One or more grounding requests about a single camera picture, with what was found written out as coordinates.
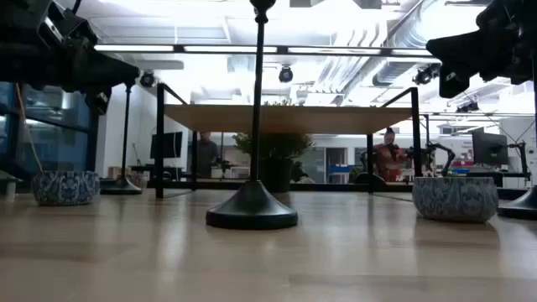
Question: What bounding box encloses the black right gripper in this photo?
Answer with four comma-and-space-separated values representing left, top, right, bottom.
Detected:
426, 0, 537, 100

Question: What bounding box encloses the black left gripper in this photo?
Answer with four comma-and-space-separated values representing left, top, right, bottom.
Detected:
24, 8, 142, 115

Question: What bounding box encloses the dark blue patterned candle tin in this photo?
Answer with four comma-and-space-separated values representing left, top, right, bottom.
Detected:
31, 170, 101, 206

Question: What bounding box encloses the light blue patterned candle tin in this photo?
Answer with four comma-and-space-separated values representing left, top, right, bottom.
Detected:
412, 175, 500, 224

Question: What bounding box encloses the short black candlestick holder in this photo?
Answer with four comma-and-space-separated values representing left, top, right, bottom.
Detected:
354, 172, 387, 185

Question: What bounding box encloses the tall black candlestick holder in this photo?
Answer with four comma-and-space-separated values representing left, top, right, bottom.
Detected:
205, 0, 300, 231

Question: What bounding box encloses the brown patterned candle tin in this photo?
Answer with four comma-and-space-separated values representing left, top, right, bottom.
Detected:
125, 172, 149, 190

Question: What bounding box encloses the black monitor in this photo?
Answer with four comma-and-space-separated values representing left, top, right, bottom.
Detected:
472, 131, 510, 167
149, 131, 184, 159

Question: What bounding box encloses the black monitor stand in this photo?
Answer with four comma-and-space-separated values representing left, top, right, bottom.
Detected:
128, 164, 185, 182

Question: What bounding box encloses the black desk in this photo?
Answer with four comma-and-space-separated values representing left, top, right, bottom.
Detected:
461, 169, 533, 189

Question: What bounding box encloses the overhead light bar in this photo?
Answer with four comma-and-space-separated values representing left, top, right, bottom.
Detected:
94, 44, 433, 59

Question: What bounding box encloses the person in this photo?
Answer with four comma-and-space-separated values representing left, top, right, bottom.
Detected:
195, 131, 220, 180
373, 128, 409, 184
291, 161, 315, 185

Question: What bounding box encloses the green potted plant black pot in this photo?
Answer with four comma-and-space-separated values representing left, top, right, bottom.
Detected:
232, 98, 315, 194

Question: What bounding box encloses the yellow extension cable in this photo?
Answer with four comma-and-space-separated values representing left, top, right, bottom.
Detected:
14, 82, 44, 173

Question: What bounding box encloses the wooden shelf black metal frame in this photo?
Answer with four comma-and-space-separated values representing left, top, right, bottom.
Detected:
154, 82, 424, 202

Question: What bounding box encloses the black aluminium table frame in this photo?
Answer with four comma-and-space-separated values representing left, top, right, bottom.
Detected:
98, 179, 537, 201

